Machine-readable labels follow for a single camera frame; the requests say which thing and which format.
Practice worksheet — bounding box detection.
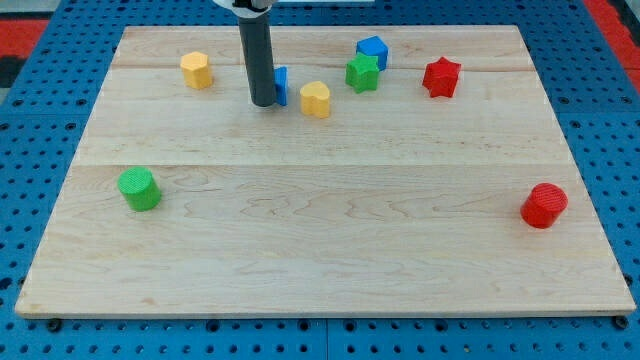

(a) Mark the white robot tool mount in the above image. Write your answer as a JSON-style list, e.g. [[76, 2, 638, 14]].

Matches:
[[212, 0, 277, 19]]

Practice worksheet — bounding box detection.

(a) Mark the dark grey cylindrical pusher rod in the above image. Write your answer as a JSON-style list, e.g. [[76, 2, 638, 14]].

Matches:
[[239, 14, 276, 107]]

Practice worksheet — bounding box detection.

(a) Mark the blue triangle block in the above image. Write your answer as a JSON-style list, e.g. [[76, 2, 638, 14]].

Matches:
[[274, 66, 288, 106]]

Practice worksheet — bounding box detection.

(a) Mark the green star block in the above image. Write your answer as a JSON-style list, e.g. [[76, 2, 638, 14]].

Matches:
[[345, 53, 380, 93]]

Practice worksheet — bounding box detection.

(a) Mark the red star block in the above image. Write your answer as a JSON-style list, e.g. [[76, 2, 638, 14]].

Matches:
[[422, 57, 462, 98]]

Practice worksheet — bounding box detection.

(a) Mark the yellow hexagon block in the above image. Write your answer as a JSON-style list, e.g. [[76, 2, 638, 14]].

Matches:
[[180, 52, 213, 90]]

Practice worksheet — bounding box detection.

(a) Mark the yellow heart block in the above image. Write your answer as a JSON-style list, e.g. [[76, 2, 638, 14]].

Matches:
[[300, 81, 331, 119]]

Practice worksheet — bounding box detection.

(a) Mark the blue cube block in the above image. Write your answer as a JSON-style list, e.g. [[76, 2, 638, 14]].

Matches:
[[356, 35, 389, 71]]

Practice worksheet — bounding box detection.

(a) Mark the green cylinder block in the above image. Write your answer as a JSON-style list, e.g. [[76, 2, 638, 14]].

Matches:
[[117, 166, 162, 212]]

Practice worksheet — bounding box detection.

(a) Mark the light wooden board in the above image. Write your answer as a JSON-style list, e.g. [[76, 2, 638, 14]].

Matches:
[[15, 25, 636, 319]]

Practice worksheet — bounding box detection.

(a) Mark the red cylinder block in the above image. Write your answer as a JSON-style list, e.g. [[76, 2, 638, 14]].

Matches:
[[520, 183, 568, 229]]

